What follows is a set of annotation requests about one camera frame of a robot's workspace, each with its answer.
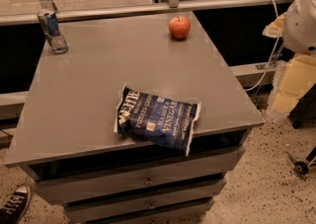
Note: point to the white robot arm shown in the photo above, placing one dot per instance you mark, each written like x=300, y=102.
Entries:
x=297, y=28

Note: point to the blue potato chip bag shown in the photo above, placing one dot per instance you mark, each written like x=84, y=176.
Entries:
x=162, y=121

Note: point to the red apple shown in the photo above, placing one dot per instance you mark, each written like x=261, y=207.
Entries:
x=179, y=27

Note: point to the grey drawer cabinet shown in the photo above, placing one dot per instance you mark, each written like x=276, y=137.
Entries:
x=65, y=139

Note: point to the silver blue drink can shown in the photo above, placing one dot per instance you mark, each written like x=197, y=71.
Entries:
x=50, y=28

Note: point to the black caster wheel leg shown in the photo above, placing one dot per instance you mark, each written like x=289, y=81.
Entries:
x=300, y=167

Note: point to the black canvas sneaker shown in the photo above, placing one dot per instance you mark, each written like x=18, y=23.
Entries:
x=16, y=206

